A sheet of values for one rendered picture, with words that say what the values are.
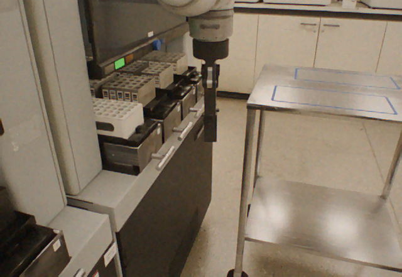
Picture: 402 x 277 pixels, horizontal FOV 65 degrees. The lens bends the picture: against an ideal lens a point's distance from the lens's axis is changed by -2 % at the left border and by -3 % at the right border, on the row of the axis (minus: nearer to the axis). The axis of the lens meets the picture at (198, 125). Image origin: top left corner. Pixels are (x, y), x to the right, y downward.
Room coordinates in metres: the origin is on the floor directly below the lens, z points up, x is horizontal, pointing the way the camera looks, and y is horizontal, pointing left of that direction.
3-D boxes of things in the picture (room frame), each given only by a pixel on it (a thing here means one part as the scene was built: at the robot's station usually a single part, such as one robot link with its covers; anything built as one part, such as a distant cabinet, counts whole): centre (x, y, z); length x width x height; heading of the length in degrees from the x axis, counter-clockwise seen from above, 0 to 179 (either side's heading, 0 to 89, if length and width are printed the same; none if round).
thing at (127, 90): (0.87, 0.18, 0.85); 0.12 x 0.02 x 0.06; 163
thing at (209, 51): (0.67, -0.03, 1.00); 0.08 x 0.07 x 0.09; 176
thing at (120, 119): (0.75, 0.29, 0.83); 0.30 x 0.10 x 0.06; 73
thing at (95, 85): (0.90, 0.28, 0.85); 0.12 x 0.02 x 0.06; 164
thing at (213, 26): (0.67, -0.03, 1.07); 0.09 x 0.09 x 0.06
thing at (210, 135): (0.66, -0.03, 0.84); 0.03 x 0.01 x 0.07; 86
